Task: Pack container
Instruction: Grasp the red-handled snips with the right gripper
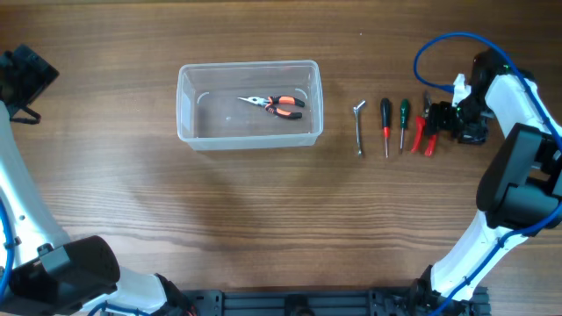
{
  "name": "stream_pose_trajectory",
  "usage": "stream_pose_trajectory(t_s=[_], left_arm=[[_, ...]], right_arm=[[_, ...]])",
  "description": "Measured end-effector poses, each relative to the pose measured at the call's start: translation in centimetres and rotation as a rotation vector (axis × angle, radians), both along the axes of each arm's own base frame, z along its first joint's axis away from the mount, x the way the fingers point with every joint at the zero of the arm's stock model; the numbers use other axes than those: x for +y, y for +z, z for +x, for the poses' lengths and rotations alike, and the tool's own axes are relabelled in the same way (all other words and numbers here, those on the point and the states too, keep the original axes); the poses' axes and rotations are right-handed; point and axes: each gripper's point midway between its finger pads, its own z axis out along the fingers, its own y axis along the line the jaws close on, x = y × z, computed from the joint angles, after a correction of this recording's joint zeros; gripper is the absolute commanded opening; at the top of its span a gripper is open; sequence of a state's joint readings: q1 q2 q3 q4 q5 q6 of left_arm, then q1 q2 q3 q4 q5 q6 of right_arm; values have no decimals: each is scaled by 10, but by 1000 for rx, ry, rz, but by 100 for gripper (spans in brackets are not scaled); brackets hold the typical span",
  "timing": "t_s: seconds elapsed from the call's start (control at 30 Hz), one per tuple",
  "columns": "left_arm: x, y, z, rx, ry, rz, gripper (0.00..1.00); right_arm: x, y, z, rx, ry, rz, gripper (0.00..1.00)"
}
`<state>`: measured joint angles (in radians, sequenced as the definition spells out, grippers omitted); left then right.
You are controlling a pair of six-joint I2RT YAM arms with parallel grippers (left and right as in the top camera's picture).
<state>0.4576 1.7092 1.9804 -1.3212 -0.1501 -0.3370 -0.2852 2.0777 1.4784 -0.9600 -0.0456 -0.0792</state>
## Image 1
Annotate red handled pruning shears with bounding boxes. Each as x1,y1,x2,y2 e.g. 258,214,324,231
410,90,437,157

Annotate black red screwdriver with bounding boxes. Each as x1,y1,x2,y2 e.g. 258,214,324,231
380,98,391,158

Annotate green handled screwdriver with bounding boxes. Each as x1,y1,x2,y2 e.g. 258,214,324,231
399,99,410,154

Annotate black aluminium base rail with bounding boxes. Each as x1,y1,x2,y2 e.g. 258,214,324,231
179,287,488,316

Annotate orange black needle-nose pliers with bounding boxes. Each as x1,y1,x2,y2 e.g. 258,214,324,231
237,95,306,120

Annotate clear plastic container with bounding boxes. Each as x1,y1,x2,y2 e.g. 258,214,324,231
177,60,323,151

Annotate silver hex wrench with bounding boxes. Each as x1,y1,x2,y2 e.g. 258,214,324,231
353,100,366,156

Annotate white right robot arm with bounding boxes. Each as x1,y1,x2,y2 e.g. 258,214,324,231
408,49,561,315

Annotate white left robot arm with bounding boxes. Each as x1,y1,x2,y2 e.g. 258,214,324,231
1,45,198,315

